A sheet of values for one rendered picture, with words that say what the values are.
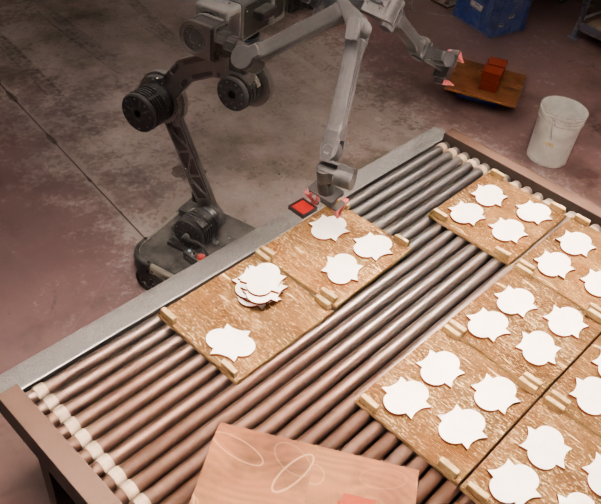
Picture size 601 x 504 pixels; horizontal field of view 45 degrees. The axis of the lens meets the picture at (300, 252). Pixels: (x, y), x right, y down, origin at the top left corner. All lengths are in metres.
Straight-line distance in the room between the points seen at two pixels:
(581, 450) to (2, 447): 2.13
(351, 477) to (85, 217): 2.62
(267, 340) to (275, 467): 0.49
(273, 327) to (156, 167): 2.34
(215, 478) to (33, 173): 2.94
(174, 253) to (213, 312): 1.25
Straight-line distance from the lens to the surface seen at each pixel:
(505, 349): 2.30
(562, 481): 2.08
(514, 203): 2.87
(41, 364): 2.17
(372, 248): 2.48
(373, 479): 1.80
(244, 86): 2.80
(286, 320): 2.21
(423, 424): 2.05
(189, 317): 2.21
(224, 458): 1.79
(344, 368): 2.14
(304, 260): 2.41
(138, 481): 1.91
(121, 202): 4.13
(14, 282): 3.75
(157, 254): 3.44
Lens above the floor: 2.57
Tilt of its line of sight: 42 degrees down
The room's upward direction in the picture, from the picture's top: 7 degrees clockwise
